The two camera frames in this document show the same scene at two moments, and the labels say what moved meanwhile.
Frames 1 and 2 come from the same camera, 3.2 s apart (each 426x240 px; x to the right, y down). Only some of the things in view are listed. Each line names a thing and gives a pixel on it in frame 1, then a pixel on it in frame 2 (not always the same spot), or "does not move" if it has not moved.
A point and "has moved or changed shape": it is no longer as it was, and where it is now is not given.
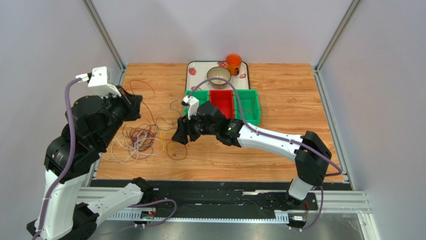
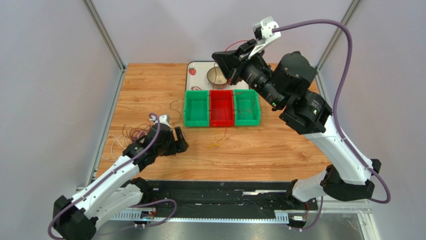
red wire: [154, 123] to [230, 79]
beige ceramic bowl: [220, 72] does not move
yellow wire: [161, 138] has moved or changed shape
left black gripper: [131, 102] to [178, 146]
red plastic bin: [224, 100] does not move
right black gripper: [185, 126] to [237, 66]
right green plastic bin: [250, 106] does not move
